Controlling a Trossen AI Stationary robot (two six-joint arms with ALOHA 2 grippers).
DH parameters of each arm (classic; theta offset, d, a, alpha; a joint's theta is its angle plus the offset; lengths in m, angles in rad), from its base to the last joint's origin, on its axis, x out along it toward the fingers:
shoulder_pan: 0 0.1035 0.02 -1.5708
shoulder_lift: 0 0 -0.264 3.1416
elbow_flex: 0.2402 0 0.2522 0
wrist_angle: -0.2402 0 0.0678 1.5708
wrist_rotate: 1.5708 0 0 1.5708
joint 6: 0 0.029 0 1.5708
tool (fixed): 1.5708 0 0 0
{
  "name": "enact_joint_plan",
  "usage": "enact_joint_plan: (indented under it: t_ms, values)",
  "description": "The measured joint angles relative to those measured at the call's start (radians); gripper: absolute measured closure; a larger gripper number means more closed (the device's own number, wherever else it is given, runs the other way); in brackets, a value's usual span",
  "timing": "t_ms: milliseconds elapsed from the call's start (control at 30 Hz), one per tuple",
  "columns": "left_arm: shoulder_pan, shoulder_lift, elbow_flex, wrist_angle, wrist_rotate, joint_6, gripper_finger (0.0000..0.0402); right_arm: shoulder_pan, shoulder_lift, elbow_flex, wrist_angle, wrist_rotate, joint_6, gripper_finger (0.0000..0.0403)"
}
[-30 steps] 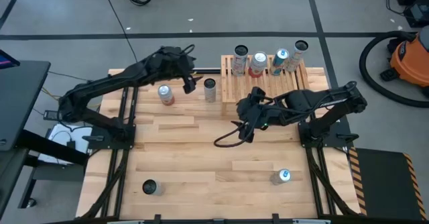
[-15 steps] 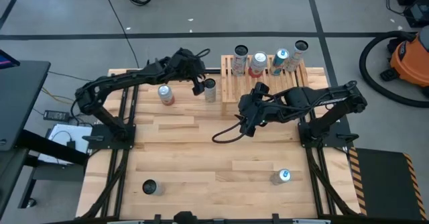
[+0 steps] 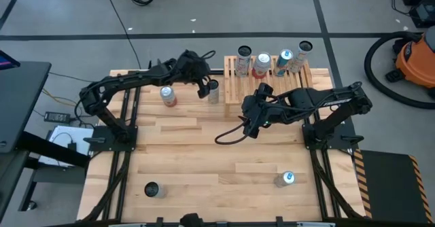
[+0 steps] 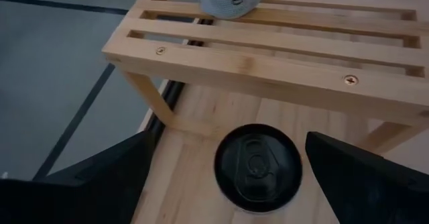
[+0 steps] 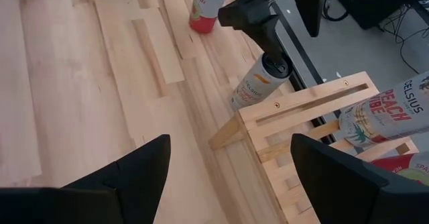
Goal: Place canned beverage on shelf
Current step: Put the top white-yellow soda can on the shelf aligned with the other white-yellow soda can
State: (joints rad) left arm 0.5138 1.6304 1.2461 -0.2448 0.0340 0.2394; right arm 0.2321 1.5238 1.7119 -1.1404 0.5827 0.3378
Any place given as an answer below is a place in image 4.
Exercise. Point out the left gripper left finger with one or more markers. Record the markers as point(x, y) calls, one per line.
point(83, 190)

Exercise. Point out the wooden slatted shelf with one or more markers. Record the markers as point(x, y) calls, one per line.
point(268, 83)

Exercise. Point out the Celsius Tropical Vibe can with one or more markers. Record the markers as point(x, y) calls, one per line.
point(258, 170)

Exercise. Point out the Celsius Peach Vibe can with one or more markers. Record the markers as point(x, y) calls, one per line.
point(228, 2)

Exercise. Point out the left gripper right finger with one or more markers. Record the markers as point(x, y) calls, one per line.
point(368, 190)

